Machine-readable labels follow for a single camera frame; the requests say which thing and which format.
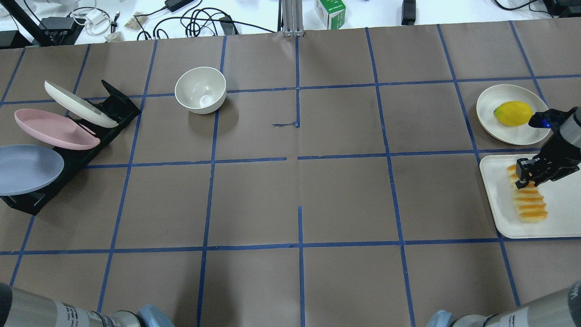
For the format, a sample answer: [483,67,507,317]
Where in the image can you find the cream white bowl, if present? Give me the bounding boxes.
[174,67,226,114]

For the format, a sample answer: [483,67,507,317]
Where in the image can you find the pink plate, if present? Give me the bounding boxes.
[14,109,100,150]

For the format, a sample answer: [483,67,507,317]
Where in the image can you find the cream plate under lemon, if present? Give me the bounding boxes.
[477,84,549,145]

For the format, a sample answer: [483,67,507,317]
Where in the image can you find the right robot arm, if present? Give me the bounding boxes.
[428,106,580,327]

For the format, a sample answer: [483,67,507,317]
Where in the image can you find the white rectangular tray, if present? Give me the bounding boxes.
[479,154,581,239]

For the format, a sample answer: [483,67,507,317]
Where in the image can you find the black power adapter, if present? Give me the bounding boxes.
[164,0,193,12]

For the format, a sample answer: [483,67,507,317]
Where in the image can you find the aluminium frame post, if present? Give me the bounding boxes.
[278,0,304,37]

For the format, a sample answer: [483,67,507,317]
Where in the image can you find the blue plate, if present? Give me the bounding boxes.
[0,144,64,195]

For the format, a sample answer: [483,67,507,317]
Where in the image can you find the green white box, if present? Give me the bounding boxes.
[314,0,347,30]

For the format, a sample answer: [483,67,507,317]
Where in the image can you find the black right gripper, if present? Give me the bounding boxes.
[515,109,581,189]

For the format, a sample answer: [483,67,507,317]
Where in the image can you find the black power brick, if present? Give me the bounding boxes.
[401,0,417,25]

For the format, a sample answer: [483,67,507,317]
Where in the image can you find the black plate rack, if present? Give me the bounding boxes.
[1,80,141,215]

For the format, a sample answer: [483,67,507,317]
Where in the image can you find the cream plate in rack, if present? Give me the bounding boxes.
[44,80,118,128]

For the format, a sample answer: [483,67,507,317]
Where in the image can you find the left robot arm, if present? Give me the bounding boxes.
[0,283,174,327]

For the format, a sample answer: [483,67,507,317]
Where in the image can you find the yellow orange striped bread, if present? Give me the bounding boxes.
[506,165,548,223]

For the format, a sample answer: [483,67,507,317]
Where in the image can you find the yellow lemon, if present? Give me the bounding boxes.
[492,101,535,127]

